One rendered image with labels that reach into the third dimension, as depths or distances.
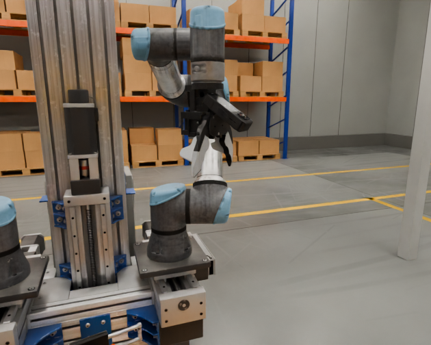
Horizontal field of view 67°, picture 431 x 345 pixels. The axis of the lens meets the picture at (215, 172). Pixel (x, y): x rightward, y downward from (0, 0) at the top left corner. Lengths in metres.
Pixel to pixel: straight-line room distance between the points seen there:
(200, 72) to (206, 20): 0.10
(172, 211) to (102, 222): 0.24
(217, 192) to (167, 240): 0.22
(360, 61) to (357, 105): 1.38
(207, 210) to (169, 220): 0.12
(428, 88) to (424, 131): 0.38
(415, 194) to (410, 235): 0.41
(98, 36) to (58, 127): 0.31
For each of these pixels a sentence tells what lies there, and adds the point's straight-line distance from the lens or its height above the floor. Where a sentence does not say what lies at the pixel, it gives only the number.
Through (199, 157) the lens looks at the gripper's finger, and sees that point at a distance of 0.69.
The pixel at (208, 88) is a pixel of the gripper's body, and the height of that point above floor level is 1.56.
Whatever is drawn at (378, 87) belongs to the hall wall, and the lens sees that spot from 12.58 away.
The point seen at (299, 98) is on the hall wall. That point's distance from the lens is 10.63.
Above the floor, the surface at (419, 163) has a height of 0.97.
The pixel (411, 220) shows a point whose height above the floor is 0.41.
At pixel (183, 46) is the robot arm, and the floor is 1.66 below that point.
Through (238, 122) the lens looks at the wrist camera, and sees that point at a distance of 0.68.
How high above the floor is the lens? 1.54
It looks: 13 degrees down
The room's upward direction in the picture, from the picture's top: straight up
